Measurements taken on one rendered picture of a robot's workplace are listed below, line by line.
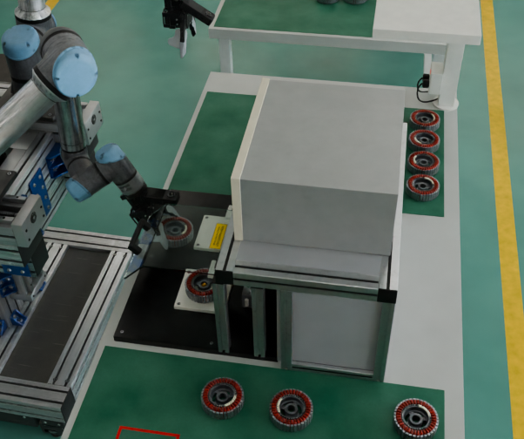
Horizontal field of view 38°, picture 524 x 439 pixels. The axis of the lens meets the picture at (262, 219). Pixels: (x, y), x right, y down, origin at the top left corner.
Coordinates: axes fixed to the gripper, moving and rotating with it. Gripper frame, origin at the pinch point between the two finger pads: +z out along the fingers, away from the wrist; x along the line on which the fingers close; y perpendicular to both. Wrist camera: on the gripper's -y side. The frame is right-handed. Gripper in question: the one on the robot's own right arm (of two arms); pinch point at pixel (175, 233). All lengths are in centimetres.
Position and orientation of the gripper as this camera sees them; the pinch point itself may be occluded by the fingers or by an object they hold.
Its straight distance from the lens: 236.9
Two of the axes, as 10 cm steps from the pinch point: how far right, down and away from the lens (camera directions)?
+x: -2.1, 6.6, -7.2
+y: -8.6, 2.3, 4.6
